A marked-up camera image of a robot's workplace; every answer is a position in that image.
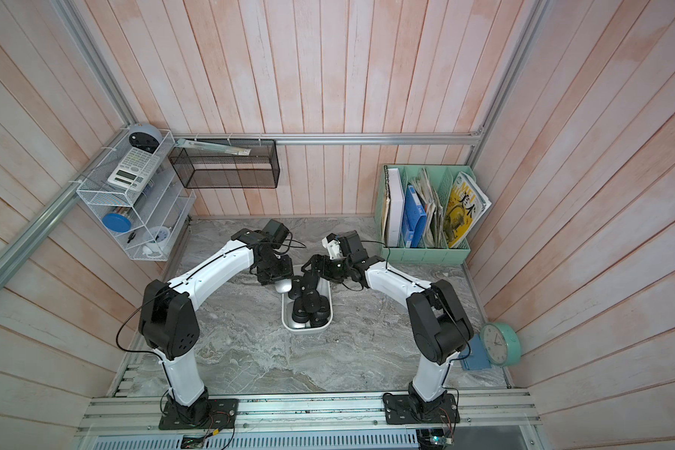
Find white storage box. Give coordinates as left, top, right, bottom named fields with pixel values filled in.
left=281, top=279, right=334, bottom=335

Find white wire shelf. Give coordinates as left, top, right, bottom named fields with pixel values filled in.
left=77, top=127, right=195, bottom=262

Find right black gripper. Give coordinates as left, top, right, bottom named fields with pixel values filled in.
left=302, top=255, right=354, bottom=283

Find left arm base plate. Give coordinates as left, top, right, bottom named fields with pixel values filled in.
left=159, top=397, right=239, bottom=431

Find ruler on basket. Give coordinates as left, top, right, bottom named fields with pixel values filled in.
left=175, top=139, right=251, bottom=157

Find green round clock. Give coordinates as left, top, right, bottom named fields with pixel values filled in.
left=480, top=322, right=522, bottom=368

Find blue wallet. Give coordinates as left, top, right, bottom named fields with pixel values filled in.
left=459, top=335, right=491, bottom=371

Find green file organizer box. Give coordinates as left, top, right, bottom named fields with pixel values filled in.
left=374, top=164, right=477, bottom=266

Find white book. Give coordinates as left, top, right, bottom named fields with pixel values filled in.
left=386, top=168, right=405, bottom=248

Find yellow magazine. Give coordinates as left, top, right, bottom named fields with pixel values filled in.
left=442, top=172, right=491, bottom=249

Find white calculator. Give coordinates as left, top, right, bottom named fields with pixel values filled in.
left=107, top=147, right=159, bottom=192

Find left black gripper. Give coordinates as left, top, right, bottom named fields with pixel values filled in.
left=257, top=251, right=296, bottom=285

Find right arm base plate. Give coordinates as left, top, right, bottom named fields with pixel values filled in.
left=382, top=392, right=461, bottom=425

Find white round speaker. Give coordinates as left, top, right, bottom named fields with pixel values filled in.
left=129, top=124, right=163, bottom=154

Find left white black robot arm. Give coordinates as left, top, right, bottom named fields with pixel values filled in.
left=139, top=219, right=294, bottom=411

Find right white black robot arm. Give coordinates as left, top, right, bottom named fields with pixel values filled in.
left=301, top=231, right=474, bottom=404

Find silver mouse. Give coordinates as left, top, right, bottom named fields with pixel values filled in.
left=275, top=279, right=293, bottom=294

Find blue folder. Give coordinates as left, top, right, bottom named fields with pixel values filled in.
left=401, top=184, right=427, bottom=249

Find black mouse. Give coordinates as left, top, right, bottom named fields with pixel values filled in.
left=292, top=299, right=320, bottom=324
left=288, top=273, right=320, bottom=302
left=309, top=296, right=331, bottom=328

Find blue lid container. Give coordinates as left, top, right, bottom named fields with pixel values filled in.
left=101, top=207, right=132, bottom=234

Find papers in organizer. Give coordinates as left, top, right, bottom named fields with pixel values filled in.
left=410, top=168, right=444, bottom=249

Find black mesh basket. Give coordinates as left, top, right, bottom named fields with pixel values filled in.
left=169, top=138, right=281, bottom=189

